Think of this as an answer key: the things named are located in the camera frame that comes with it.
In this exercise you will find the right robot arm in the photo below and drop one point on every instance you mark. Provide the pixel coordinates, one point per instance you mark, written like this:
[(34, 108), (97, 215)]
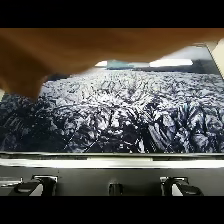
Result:
[(180, 188)]

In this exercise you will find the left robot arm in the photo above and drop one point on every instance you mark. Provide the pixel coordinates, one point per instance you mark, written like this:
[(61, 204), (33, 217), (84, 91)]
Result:
[(33, 187)]

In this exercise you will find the silver frame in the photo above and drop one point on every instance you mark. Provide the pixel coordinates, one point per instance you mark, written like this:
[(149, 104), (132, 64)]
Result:
[(110, 163)]

